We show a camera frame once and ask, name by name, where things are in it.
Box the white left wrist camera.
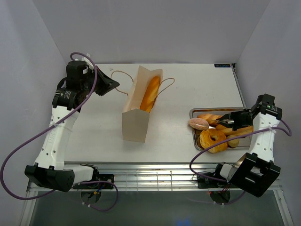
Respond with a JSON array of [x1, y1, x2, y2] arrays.
[[81, 53, 94, 73]]

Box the golden oval fake loaf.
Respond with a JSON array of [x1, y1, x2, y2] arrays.
[[215, 125, 253, 136]]

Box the beige paper bag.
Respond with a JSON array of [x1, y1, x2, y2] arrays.
[[111, 66, 175, 143]]

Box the scored oval fake loaf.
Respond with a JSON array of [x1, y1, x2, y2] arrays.
[[197, 113, 222, 127]]

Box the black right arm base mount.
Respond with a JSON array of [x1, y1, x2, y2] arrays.
[[192, 174, 226, 189]]

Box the aluminium frame rail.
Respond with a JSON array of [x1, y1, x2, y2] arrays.
[[64, 162, 222, 192]]

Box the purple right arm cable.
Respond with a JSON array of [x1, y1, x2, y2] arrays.
[[189, 119, 293, 205]]

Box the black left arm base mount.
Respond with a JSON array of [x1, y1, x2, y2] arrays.
[[72, 174, 115, 190]]

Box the small round fake bun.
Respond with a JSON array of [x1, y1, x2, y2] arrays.
[[227, 135, 240, 148]]

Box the metal baking tray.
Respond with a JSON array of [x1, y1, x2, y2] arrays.
[[189, 107, 252, 151]]

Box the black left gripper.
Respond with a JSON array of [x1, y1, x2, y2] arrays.
[[81, 65, 120, 96]]

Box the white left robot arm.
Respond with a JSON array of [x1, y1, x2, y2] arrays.
[[24, 57, 119, 192]]

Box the ring shaped fake bread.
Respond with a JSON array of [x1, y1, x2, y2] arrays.
[[199, 129, 228, 153]]

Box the metal bread tongs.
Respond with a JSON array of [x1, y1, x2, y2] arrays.
[[207, 119, 234, 129]]

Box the long baguette fake bread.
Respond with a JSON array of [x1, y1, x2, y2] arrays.
[[140, 76, 161, 113]]

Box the pink sugared fake doughnut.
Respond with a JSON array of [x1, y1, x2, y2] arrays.
[[189, 118, 209, 130]]

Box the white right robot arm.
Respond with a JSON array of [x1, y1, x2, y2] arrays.
[[212, 94, 282, 197]]

